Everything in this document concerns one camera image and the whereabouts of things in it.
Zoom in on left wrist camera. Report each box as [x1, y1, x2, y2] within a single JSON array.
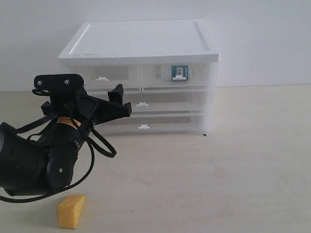
[[32, 74, 85, 94]]

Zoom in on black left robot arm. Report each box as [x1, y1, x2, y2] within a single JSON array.
[[0, 84, 132, 203]]

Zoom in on yellow cheese wedge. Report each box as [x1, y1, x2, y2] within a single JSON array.
[[56, 195, 86, 230]]

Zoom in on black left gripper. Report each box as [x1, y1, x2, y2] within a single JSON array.
[[41, 84, 132, 125]]

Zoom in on bottom wide clear drawer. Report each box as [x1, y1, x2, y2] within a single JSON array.
[[95, 114, 205, 134]]

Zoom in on white bottle teal label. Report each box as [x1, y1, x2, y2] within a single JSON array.
[[171, 65, 189, 82]]

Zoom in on white plastic drawer cabinet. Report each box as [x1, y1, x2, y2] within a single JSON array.
[[58, 19, 220, 134]]

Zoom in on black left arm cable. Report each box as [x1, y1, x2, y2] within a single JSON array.
[[0, 88, 117, 203]]

